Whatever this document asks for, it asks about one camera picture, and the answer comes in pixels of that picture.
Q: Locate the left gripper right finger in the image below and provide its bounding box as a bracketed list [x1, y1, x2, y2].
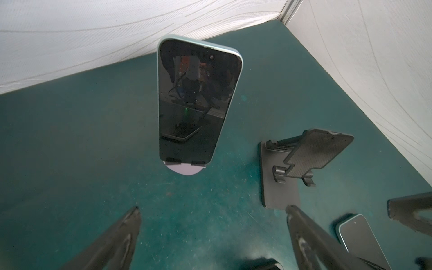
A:
[286, 205, 371, 270]

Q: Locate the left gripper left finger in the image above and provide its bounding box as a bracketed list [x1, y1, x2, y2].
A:
[60, 206, 141, 270]

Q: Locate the green table mat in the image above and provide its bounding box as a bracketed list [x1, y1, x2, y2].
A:
[1, 21, 432, 270]

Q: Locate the back centre round stand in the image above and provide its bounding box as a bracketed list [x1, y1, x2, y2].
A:
[164, 162, 206, 176]

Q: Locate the dark angular stand right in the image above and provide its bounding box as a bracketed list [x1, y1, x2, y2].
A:
[259, 128, 354, 210]

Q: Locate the purple phone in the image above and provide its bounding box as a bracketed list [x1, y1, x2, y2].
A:
[335, 214, 391, 270]

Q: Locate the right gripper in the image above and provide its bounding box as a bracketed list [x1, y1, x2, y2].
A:
[387, 192, 432, 236]

